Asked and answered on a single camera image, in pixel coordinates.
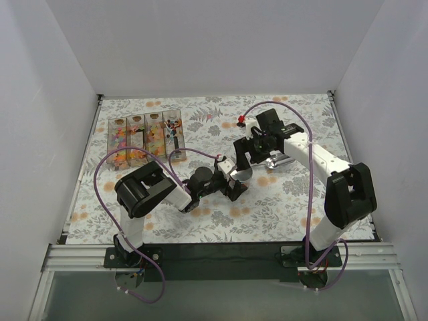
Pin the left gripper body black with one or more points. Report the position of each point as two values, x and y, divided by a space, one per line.
229 186

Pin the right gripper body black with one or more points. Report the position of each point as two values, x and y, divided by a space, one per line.
246 151

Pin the round metal jar lid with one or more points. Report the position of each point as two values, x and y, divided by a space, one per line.
242 176

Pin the metal candy scoop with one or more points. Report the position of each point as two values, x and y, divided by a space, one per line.
278 160

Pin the clear compartment candy box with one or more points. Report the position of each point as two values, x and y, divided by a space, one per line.
159 133

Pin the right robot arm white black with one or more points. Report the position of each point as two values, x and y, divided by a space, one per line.
349 194

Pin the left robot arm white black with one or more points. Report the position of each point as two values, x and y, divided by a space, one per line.
142 190

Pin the floral table mat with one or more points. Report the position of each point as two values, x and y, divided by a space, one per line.
273 208

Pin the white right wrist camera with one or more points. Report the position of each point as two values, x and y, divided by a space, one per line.
247 124

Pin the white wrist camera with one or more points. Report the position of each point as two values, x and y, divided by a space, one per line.
247 124
225 165

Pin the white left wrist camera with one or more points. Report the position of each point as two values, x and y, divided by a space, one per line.
225 165

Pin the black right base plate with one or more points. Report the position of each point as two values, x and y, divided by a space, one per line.
316 278

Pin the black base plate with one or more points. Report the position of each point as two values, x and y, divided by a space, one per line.
316 278
114 259

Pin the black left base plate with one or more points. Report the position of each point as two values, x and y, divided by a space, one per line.
114 259

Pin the aluminium frame rail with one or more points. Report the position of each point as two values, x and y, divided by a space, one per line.
362 256

